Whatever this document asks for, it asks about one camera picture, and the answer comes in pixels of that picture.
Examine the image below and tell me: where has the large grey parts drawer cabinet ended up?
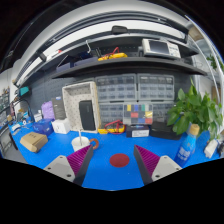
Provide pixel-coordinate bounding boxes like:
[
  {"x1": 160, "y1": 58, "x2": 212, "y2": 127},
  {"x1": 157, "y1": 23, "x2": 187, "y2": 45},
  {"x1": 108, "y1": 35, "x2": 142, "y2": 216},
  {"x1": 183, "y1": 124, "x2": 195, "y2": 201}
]
[
  {"x1": 137, "y1": 73, "x2": 176, "y2": 102},
  {"x1": 95, "y1": 73, "x2": 138, "y2": 103}
]

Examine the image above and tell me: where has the green potted plant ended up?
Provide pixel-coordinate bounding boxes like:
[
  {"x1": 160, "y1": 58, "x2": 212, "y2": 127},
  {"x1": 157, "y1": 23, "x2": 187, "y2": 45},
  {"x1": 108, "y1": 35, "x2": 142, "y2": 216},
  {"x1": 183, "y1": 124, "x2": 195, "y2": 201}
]
[{"x1": 166, "y1": 78, "x2": 224, "y2": 139}]

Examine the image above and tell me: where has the black rectangular device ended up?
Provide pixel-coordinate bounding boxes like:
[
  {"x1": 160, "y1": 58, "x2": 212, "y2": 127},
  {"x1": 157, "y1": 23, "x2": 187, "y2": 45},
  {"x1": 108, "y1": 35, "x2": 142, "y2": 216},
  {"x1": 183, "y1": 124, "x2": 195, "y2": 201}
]
[{"x1": 78, "y1": 99, "x2": 97, "y2": 132}]

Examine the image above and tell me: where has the white metal rack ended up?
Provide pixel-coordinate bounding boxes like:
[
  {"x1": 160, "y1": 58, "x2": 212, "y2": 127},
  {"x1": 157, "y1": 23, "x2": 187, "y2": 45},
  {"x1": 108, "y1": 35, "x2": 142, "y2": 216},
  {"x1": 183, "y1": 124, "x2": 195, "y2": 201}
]
[{"x1": 184, "y1": 14, "x2": 224, "y2": 111}]

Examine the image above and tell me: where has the tall dark grey box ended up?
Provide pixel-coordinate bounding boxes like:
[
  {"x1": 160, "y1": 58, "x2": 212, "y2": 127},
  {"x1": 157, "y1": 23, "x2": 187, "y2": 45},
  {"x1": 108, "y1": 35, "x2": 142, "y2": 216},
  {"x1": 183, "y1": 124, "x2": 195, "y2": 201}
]
[{"x1": 51, "y1": 96, "x2": 67, "y2": 121}]

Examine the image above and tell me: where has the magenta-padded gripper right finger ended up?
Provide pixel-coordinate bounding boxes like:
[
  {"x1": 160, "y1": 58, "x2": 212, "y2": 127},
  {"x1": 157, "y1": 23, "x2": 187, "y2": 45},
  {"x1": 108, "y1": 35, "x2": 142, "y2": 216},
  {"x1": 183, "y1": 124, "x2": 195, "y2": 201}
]
[{"x1": 133, "y1": 144, "x2": 183, "y2": 186}]

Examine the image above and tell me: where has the blue box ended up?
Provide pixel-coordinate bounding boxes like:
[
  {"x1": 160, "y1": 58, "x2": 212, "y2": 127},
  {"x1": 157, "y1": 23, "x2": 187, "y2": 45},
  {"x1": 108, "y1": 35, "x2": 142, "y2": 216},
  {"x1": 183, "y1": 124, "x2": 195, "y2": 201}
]
[{"x1": 32, "y1": 118, "x2": 54, "y2": 137}]

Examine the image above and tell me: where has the white mug with orange handle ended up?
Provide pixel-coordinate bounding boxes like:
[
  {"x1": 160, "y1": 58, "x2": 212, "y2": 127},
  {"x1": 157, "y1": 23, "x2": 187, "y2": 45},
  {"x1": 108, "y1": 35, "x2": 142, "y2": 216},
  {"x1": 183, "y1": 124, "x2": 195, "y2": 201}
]
[{"x1": 71, "y1": 135, "x2": 100, "y2": 153}]

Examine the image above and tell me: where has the white power adapter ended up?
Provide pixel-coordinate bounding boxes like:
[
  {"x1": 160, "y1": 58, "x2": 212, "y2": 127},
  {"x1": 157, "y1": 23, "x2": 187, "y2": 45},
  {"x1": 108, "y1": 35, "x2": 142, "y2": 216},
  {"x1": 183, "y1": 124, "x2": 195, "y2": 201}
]
[{"x1": 203, "y1": 138, "x2": 219, "y2": 159}]

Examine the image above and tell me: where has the colour checker card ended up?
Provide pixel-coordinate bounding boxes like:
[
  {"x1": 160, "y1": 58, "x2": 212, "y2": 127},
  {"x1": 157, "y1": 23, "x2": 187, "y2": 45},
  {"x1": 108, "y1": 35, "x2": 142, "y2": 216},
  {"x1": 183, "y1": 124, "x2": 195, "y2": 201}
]
[{"x1": 122, "y1": 103, "x2": 154, "y2": 126}]

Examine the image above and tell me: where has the yellow multimeter with red leads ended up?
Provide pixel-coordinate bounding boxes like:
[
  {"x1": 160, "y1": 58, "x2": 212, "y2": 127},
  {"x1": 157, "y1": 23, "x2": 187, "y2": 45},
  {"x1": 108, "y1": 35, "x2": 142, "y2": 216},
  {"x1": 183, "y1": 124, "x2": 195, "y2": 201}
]
[{"x1": 97, "y1": 119, "x2": 127, "y2": 135}]

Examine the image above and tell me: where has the brown cardboard box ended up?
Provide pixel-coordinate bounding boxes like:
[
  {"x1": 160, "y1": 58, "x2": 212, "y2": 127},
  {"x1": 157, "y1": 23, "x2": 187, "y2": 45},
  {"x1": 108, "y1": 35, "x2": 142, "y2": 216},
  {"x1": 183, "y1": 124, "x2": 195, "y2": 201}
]
[{"x1": 19, "y1": 131, "x2": 49, "y2": 154}]

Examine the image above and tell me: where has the purple bag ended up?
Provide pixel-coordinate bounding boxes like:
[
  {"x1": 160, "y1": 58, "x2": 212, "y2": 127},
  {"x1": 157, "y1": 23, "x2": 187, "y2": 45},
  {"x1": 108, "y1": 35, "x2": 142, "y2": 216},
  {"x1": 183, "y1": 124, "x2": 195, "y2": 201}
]
[{"x1": 41, "y1": 100, "x2": 56, "y2": 122}]

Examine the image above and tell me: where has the teal box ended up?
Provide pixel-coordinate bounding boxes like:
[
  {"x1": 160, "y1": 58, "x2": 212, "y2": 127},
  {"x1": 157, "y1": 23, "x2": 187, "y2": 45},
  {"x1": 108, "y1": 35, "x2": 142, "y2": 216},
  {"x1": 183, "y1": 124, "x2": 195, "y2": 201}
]
[{"x1": 18, "y1": 85, "x2": 31, "y2": 98}]

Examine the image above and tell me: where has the blue drink bottle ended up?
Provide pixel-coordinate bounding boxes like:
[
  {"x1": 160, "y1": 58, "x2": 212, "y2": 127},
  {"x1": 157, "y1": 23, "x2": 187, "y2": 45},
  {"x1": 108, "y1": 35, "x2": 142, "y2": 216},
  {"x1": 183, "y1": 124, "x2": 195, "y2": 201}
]
[{"x1": 173, "y1": 123, "x2": 201, "y2": 168}]

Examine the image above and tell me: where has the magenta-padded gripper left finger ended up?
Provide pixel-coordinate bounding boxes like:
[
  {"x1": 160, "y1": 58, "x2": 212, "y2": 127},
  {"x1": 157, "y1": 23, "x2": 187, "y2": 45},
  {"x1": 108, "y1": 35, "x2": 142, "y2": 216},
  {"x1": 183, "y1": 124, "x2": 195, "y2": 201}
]
[{"x1": 43, "y1": 144, "x2": 95, "y2": 187}]

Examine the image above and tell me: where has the small white box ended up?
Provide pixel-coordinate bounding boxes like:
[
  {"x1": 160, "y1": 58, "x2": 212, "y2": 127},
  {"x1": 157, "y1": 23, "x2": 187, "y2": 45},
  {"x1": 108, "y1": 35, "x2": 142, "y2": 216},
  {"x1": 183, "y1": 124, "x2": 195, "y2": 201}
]
[{"x1": 51, "y1": 118, "x2": 72, "y2": 135}]

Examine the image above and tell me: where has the black box with white label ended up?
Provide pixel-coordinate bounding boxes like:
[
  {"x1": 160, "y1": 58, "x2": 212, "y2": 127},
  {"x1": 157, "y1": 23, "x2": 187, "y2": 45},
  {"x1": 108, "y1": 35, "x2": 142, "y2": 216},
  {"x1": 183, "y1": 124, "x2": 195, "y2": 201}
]
[{"x1": 125, "y1": 124, "x2": 151, "y2": 139}]

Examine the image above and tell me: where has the flat black case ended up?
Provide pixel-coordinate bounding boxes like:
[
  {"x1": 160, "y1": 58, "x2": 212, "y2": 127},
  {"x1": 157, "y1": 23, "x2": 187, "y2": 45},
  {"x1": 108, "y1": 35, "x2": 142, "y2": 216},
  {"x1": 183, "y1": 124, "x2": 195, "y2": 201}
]
[{"x1": 149, "y1": 120, "x2": 183, "y2": 141}]

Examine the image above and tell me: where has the flat round red coaster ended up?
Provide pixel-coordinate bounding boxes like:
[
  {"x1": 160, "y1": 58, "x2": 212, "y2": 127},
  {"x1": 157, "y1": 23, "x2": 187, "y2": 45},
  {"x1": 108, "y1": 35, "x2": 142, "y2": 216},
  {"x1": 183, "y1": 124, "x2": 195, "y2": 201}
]
[{"x1": 109, "y1": 153, "x2": 131, "y2": 168}]

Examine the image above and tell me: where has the small grey parts drawer cabinet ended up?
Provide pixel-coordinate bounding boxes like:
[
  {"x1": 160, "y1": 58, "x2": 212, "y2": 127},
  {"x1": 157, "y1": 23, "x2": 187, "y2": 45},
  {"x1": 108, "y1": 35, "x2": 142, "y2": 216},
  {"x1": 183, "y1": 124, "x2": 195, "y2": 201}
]
[
  {"x1": 152, "y1": 101, "x2": 176, "y2": 123},
  {"x1": 98, "y1": 102, "x2": 125, "y2": 128}
]

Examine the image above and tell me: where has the dark workbench shelf unit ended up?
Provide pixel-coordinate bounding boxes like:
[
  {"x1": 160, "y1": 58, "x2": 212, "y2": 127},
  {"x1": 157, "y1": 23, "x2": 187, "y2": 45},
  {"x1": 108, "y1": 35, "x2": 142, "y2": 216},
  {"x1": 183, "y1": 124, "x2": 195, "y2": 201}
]
[{"x1": 13, "y1": 9, "x2": 209, "y2": 88}]

